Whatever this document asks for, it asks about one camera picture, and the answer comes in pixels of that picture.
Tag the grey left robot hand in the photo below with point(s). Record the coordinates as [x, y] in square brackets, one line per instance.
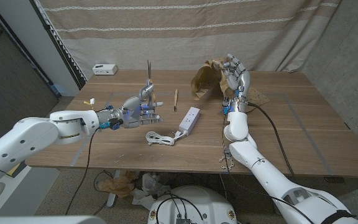
[132, 112]

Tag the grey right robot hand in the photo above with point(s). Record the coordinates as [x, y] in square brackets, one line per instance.
[239, 82]

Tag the grey yellow scissors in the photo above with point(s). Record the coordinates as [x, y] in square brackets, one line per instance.
[150, 99]

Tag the floral patterned cloth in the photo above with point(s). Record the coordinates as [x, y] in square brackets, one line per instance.
[204, 81]

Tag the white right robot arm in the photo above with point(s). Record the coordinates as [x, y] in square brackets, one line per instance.
[269, 177]

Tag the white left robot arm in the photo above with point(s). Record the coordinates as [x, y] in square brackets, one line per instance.
[26, 140]

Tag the crumpled white paper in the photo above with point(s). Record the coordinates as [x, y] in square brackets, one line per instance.
[151, 185]

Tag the crumpled brown paper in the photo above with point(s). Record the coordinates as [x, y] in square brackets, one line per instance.
[117, 186]

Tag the small wooden clothespin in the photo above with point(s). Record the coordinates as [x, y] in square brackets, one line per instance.
[176, 99]

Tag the white outlet box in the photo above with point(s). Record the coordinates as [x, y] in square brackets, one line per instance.
[104, 69]

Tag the white power strip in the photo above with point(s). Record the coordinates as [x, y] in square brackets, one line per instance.
[190, 120]

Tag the beige striped curtain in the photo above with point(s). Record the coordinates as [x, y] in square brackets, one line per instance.
[166, 37]

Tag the white table leg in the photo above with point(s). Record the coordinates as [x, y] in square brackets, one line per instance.
[112, 199]

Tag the grey fabric curtain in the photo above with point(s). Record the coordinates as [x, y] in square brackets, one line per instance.
[346, 62]

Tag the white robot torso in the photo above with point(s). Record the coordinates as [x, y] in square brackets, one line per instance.
[197, 202]

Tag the dark grey door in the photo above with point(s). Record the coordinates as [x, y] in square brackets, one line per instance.
[8, 77]

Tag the yellow black foot pedal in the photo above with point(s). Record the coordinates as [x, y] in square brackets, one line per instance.
[13, 170]

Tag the white floor platform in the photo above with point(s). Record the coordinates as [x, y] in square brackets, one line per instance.
[26, 193]

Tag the black frame with zigzag trim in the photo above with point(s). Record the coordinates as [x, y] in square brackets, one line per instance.
[57, 46]

